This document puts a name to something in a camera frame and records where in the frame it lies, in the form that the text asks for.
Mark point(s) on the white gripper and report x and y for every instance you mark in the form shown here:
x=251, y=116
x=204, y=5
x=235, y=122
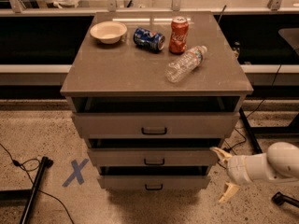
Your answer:
x=235, y=170

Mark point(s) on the grey drawer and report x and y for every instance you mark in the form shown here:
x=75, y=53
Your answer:
x=153, y=182
x=112, y=157
x=155, y=125

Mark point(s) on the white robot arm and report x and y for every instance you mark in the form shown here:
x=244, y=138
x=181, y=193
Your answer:
x=278, y=165

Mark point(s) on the grey drawer cabinet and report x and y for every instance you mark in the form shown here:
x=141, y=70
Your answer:
x=124, y=78

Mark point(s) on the black caster foot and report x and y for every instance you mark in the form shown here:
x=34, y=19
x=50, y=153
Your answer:
x=280, y=199

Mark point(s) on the black stand leg right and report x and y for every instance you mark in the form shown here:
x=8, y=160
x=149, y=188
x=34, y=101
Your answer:
x=284, y=132

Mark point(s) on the black stand leg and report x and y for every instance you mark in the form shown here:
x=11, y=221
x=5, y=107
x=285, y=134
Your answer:
x=284, y=132
x=26, y=197

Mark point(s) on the clear plastic water bottle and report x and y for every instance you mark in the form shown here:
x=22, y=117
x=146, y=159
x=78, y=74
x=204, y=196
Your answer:
x=184, y=64

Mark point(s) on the blue tape cross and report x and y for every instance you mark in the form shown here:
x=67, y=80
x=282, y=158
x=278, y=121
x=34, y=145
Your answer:
x=76, y=174

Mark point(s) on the blue pepsi can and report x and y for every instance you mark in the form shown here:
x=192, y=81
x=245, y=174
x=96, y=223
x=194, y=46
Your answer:
x=150, y=40

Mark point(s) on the red coca-cola can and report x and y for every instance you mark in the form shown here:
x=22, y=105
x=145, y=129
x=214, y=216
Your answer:
x=179, y=32

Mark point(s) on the white bowl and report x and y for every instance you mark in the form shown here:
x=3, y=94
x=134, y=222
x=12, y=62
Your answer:
x=108, y=32

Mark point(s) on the black stand leg left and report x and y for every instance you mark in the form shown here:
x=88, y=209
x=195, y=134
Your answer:
x=26, y=197

